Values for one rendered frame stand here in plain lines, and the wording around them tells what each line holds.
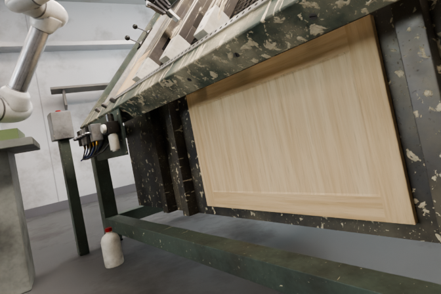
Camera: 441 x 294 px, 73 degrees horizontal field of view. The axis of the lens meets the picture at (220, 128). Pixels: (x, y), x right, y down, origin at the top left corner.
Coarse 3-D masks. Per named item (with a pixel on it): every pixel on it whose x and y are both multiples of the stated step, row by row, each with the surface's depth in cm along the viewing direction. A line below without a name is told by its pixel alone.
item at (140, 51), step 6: (162, 18) 228; (156, 24) 224; (156, 30) 223; (150, 36) 219; (144, 42) 215; (150, 42) 219; (144, 48) 215; (138, 54) 211; (132, 60) 207; (132, 66) 206; (126, 72) 203; (120, 78) 201; (126, 78) 203; (120, 84) 199; (114, 90) 196; (108, 96) 194; (114, 96) 196
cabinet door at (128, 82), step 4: (144, 56) 190; (140, 60) 194; (136, 64) 196; (140, 64) 186; (136, 68) 189; (132, 72) 193; (128, 76) 195; (132, 76) 185; (128, 80) 188; (132, 80) 178; (124, 84) 189; (128, 84) 180; (132, 84) 169; (120, 88) 192; (124, 88) 183; (120, 92) 185
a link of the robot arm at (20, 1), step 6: (6, 0) 149; (12, 0) 147; (18, 0) 146; (24, 0) 146; (30, 0) 146; (6, 6) 151; (12, 6) 149; (18, 6) 148; (24, 6) 148; (30, 6) 149; (36, 6) 150; (42, 6) 155; (18, 12) 153; (24, 12) 153; (30, 12) 154; (36, 12) 155; (42, 12) 157
